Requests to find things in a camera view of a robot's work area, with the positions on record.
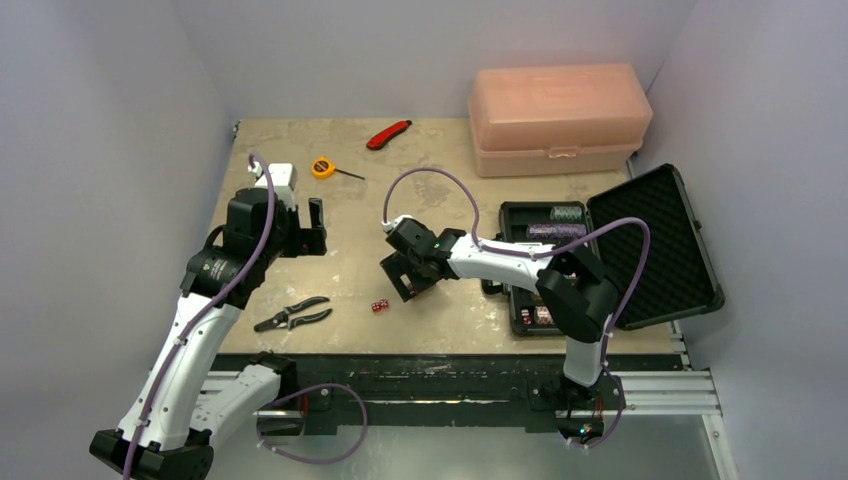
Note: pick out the black grey pliers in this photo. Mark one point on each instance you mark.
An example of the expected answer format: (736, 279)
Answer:
(291, 316)

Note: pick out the black poker set case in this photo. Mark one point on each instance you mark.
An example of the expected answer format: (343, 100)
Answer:
(678, 280)

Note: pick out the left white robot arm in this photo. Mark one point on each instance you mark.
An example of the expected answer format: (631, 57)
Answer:
(166, 434)

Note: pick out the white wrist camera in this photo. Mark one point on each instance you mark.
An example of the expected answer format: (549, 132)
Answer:
(283, 179)
(390, 225)

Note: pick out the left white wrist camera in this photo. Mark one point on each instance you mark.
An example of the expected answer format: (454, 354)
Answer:
(283, 179)

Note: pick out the blue yellow chip stack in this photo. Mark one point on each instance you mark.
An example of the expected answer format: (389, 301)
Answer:
(567, 213)

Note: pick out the brown chip stack lower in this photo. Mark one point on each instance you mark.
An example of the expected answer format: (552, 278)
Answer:
(542, 316)

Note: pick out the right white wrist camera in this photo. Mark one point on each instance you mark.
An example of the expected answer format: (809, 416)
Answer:
(390, 225)

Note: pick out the red utility knife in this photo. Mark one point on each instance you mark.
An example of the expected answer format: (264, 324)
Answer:
(382, 138)

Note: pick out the purple chip stack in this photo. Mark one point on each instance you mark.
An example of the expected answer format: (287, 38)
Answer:
(555, 231)

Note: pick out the pink plastic storage box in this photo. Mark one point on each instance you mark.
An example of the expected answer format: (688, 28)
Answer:
(556, 120)

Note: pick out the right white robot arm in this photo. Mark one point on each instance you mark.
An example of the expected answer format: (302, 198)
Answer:
(582, 295)

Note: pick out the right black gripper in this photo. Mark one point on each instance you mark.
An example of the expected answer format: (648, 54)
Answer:
(403, 266)

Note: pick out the black table front rail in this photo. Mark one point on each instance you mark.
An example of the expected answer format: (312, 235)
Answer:
(539, 400)

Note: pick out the yellow tape measure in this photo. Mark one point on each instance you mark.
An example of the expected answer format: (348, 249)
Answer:
(322, 168)

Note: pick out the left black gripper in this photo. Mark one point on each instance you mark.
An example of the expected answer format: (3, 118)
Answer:
(308, 241)

